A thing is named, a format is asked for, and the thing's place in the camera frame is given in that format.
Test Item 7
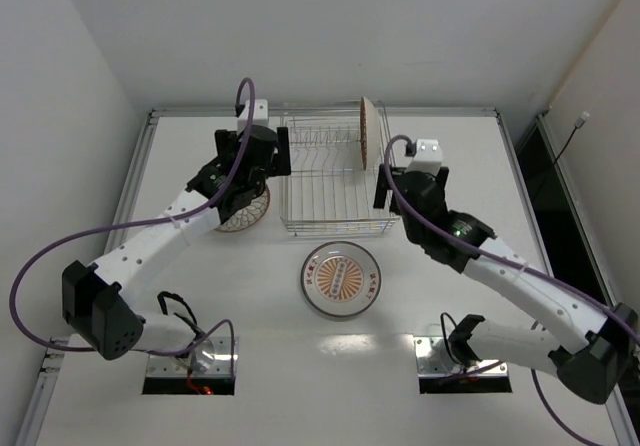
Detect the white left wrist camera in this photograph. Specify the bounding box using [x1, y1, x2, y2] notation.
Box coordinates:
[235, 99, 269, 133]

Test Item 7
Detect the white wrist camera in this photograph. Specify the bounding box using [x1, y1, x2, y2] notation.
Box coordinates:
[235, 99, 269, 133]
[405, 139, 443, 176]

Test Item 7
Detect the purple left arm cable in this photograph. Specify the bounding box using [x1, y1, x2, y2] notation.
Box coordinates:
[9, 77, 258, 358]

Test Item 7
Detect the cream plate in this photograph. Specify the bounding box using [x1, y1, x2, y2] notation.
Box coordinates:
[360, 96, 381, 169]

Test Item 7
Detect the floral plate with brown rim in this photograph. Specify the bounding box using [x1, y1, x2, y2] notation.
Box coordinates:
[215, 186, 271, 233]

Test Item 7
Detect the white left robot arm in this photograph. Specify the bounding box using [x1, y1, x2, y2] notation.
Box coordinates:
[62, 125, 291, 360]

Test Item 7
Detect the orange sunburst plate teal rim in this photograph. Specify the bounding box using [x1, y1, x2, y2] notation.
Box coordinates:
[300, 241, 382, 320]

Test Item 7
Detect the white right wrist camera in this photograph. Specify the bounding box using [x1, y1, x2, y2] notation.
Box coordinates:
[405, 139, 443, 176]

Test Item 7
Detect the chrome wire dish rack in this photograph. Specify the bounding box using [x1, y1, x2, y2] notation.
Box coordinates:
[279, 100, 399, 237]

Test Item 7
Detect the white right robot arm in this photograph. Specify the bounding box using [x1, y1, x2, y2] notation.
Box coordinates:
[373, 135, 639, 405]

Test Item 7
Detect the black cable with white plug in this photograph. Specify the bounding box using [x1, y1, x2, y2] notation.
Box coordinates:
[553, 111, 591, 165]

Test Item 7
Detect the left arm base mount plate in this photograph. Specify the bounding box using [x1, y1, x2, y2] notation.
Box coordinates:
[146, 336, 239, 380]

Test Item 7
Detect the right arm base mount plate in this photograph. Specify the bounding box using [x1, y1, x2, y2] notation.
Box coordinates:
[413, 336, 509, 380]

